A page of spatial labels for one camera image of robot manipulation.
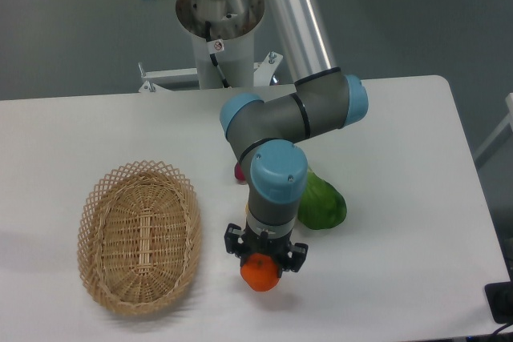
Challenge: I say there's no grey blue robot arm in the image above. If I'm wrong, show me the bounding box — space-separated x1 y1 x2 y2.
176 0 368 274

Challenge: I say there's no green toy bok choy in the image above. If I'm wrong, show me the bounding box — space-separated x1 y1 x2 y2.
297 167 347 230

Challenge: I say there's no orange toy fruit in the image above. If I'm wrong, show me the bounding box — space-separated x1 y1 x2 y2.
240 253 280 292

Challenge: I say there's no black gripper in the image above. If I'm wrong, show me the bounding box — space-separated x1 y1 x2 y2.
224 223 309 278

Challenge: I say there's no purple toy sweet potato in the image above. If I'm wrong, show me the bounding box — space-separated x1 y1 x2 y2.
234 163 245 183

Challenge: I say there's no woven wicker basket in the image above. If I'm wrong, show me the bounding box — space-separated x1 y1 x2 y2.
77 160 202 316

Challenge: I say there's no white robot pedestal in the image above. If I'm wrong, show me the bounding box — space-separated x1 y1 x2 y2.
139 0 284 92

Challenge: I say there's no black device at table edge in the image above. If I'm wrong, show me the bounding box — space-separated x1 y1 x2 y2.
484 281 512 324

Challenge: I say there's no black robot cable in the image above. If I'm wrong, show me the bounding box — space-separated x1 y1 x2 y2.
204 20 232 89

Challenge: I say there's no white frame at right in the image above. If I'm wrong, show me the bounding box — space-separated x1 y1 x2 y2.
473 93 512 170

